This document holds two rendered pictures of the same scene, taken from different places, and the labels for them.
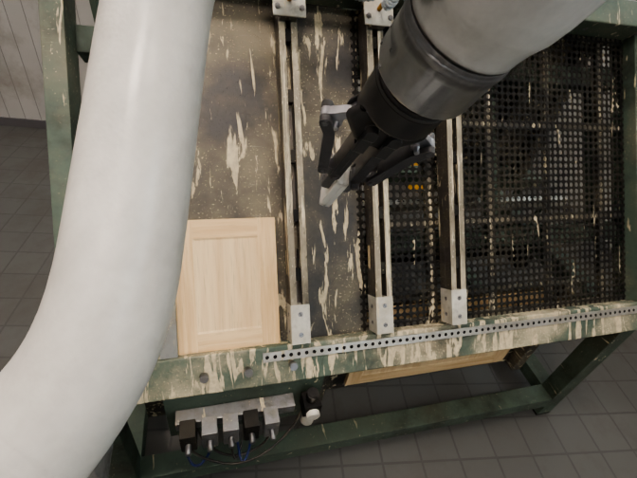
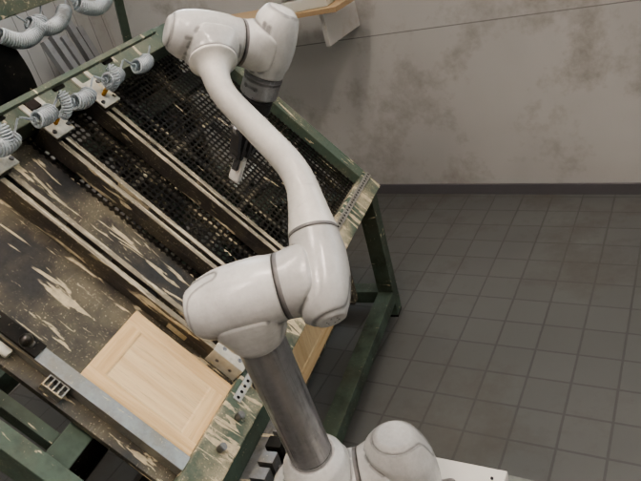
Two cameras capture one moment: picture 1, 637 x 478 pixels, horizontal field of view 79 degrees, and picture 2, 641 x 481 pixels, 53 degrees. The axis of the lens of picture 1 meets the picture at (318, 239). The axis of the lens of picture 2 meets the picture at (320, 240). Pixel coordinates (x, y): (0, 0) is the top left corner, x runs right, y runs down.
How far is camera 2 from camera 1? 1.24 m
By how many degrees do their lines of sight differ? 37
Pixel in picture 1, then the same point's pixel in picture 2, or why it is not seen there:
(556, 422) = (411, 306)
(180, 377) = (208, 466)
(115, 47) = (250, 112)
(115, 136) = (266, 125)
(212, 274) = (144, 385)
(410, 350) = not seen: hidden behind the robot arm
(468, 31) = (277, 73)
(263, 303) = (194, 371)
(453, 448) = (386, 386)
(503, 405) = (377, 324)
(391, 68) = (258, 94)
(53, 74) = not seen: outside the picture
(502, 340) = not seen: hidden behind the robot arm
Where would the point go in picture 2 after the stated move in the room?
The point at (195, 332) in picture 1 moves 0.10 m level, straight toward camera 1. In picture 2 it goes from (179, 432) to (208, 433)
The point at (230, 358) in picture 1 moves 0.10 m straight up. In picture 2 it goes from (219, 421) to (209, 397)
